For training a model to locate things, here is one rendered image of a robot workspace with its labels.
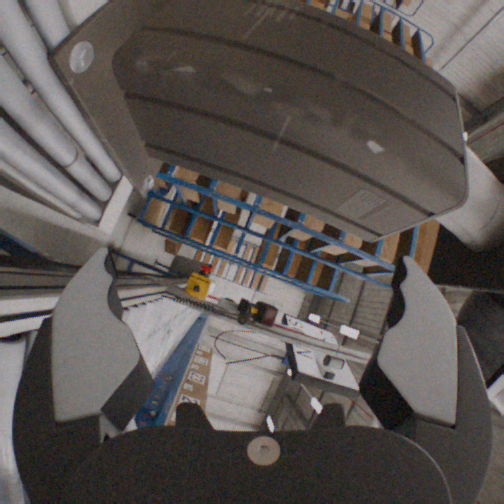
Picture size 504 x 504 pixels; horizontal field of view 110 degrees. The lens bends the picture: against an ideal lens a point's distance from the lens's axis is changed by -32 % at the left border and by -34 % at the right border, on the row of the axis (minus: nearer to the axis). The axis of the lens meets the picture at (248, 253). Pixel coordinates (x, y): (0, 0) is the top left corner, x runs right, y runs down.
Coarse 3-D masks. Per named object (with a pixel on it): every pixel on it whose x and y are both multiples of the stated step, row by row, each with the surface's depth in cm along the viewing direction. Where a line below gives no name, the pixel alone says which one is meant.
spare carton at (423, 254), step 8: (424, 224) 128; (432, 224) 125; (424, 232) 127; (432, 232) 124; (424, 240) 126; (432, 240) 123; (416, 248) 127; (424, 248) 125; (432, 248) 122; (416, 256) 126; (424, 256) 123; (424, 264) 122; (424, 272) 121
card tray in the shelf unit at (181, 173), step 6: (180, 168) 110; (180, 174) 109; (186, 174) 110; (192, 174) 110; (198, 174) 110; (186, 180) 112; (192, 180) 110; (198, 180) 141; (204, 180) 141; (180, 186) 122; (204, 186) 140; (186, 192) 128; (192, 192) 125; (198, 192) 140; (192, 198) 135; (198, 198) 131
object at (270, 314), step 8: (240, 304) 81; (256, 304) 80; (264, 304) 76; (240, 312) 79; (248, 312) 78; (256, 312) 77; (264, 312) 73; (272, 312) 73; (256, 320) 76; (264, 320) 73; (272, 320) 73
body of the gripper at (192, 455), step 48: (144, 432) 4; (192, 432) 4; (240, 432) 4; (288, 432) 4; (336, 432) 4; (384, 432) 4; (96, 480) 3; (144, 480) 3; (192, 480) 3; (240, 480) 3; (288, 480) 3; (336, 480) 3; (384, 480) 3; (432, 480) 3
